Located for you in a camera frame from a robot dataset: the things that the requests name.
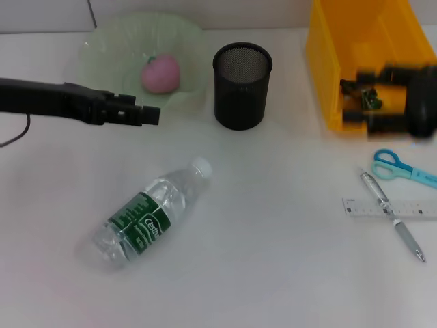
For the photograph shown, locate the transparent plastic ruler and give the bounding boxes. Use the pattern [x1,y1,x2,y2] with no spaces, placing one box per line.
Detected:
[341,197,437,218]

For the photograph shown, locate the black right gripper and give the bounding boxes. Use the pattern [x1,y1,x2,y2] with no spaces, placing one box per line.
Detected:
[342,64,437,139]

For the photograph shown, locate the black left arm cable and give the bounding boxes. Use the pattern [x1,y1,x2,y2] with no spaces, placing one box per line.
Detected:
[0,114,31,148]

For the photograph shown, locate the clear green-label water bottle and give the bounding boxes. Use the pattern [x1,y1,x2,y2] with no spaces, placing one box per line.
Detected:
[92,156,213,271]

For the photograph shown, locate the clear grey ballpoint pen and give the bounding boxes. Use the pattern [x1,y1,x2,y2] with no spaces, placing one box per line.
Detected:
[357,166,427,263]

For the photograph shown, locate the yellow plastic bin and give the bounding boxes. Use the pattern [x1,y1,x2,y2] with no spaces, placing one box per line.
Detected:
[305,0,437,133]

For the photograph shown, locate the pink toy peach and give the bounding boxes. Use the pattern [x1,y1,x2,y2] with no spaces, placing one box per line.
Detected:
[141,53,181,95]

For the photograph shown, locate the blue and teal scissors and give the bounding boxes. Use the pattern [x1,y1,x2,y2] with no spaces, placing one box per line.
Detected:
[370,148,437,189]

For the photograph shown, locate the green plastic wrapper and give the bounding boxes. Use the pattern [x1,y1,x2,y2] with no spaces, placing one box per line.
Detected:
[339,79,383,112]

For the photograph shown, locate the black mesh pen holder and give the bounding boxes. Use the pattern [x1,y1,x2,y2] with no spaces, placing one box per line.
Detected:
[212,41,274,131]

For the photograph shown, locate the pale green fruit plate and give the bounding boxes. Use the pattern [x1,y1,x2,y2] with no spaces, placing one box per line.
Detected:
[73,12,209,113]

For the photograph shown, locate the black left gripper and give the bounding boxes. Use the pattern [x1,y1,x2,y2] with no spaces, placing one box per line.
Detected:
[0,77,160,127]

